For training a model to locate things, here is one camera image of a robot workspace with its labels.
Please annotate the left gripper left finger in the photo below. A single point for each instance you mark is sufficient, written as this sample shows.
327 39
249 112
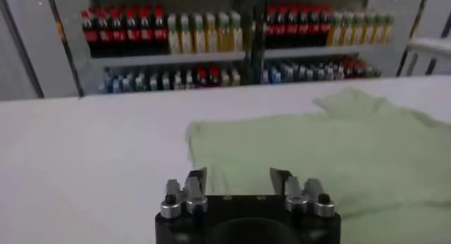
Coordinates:
194 196

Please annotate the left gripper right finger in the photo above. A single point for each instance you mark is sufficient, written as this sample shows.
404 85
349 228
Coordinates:
294 196

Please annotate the light green t-shirt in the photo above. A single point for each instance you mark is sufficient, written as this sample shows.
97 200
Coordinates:
317 150

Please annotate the small red-cap cola bottle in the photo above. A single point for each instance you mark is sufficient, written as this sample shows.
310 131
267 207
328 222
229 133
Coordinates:
214 76
349 69
201 77
359 68

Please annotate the white table with metal legs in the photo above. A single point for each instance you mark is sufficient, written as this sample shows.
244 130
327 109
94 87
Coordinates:
430 46

